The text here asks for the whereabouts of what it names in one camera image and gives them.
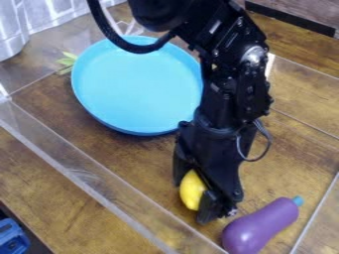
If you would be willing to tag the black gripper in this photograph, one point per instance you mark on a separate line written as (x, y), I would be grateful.
(213, 151)

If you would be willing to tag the yellow toy lemon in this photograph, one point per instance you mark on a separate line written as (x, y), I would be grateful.
(190, 190)

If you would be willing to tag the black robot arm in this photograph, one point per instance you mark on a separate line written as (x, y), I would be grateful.
(217, 29)

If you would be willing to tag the blue oval tray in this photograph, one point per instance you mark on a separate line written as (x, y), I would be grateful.
(137, 94)

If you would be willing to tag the purple toy eggplant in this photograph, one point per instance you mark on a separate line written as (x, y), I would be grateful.
(246, 233)

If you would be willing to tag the blue device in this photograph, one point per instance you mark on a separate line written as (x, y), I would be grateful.
(13, 239)

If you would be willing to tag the green leafy toy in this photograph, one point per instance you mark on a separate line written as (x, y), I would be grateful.
(66, 61)

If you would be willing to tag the dark baseboard strip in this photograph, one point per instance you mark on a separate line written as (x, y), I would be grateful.
(313, 15)

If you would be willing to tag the grey checkered curtain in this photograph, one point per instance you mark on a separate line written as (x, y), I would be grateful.
(25, 17)

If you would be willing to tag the clear acrylic enclosure wall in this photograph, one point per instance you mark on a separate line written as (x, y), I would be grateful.
(93, 189)

